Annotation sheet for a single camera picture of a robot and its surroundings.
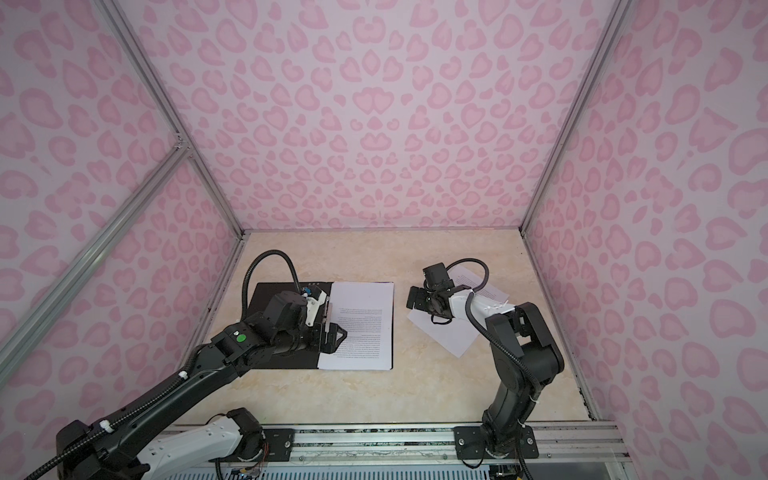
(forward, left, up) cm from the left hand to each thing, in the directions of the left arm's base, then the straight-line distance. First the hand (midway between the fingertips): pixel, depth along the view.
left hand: (334, 328), depth 75 cm
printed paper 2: (+5, -34, -17) cm, 39 cm away
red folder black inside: (-2, +11, -15) cm, 19 cm away
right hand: (+15, -23, -13) cm, 31 cm away
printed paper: (+14, -5, -18) cm, 23 cm away
